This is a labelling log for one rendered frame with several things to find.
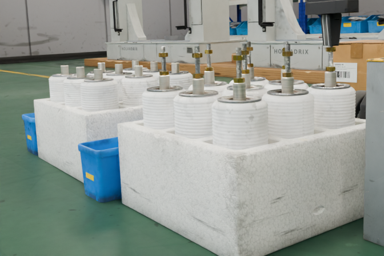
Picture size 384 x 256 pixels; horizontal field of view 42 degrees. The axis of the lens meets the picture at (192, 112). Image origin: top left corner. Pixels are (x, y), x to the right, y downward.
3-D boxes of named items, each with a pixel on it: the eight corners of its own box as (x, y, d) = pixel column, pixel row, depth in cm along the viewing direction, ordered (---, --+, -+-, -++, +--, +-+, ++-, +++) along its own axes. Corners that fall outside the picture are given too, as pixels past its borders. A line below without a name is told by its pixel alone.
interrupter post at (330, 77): (336, 87, 101) (336, 71, 100) (336, 89, 99) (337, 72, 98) (323, 87, 101) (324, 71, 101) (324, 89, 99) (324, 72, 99)
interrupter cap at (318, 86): (348, 86, 103) (348, 82, 103) (351, 91, 96) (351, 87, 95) (310, 86, 104) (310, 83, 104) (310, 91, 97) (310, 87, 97)
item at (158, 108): (144, 181, 103) (140, 93, 101) (147, 168, 113) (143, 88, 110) (191, 179, 104) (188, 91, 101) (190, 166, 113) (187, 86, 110)
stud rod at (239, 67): (236, 92, 86) (236, 47, 84) (235, 91, 87) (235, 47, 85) (243, 92, 86) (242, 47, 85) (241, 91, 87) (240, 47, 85)
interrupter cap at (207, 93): (171, 98, 95) (171, 94, 95) (191, 92, 101) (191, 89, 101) (206, 99, 91) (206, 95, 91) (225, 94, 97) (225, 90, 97)
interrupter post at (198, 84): (190, 96, 96) (189, 79, 95) (196, 95, 98) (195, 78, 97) (200, 96, 94) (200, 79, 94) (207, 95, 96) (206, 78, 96)
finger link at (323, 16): (335, 45, 100) (336, 13, 99) (323, 46, 98) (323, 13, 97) (330, 45, 101) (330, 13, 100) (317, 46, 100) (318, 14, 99)
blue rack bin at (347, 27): (357, 32, 657) (357, 15, 653) (384, 31, 627) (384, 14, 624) (333, 34, 627) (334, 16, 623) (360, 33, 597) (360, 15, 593)
